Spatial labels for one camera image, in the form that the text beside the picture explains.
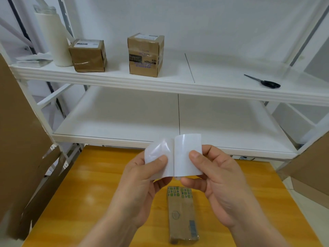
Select person's right hand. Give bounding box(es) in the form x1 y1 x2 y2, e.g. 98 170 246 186
180 144 270 229

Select person's left hand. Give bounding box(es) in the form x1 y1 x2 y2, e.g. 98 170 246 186
105 151 173 229

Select white glossy backing paper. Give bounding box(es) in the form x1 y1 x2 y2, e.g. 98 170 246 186
144 137 175 181

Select brown cardboard packet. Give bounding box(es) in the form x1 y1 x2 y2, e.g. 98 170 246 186
167 186 200 245

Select white shipping label sticker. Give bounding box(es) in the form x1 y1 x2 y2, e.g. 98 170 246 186
174 133 204 178

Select white metal shelf rack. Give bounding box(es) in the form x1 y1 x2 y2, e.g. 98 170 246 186
0 0 329 160

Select open brown cardboard carton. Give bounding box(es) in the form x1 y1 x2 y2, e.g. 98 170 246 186
276 131 329 210

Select black scissors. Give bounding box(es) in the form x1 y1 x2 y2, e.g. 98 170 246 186
243 74 281 89

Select large brown cardboard sheet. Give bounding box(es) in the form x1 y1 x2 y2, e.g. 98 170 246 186
0 52 54 224

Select tall printed cardboard box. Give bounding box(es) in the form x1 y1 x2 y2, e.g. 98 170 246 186
127 33 165 78

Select small labelled cardboard box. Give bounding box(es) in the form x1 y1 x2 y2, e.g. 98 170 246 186
68 39 108 73

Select stack of papers on shelf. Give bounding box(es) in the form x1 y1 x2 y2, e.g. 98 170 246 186
16 54 53 69

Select white thermos bottle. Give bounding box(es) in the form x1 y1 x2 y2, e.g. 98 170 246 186
33 5 74 68

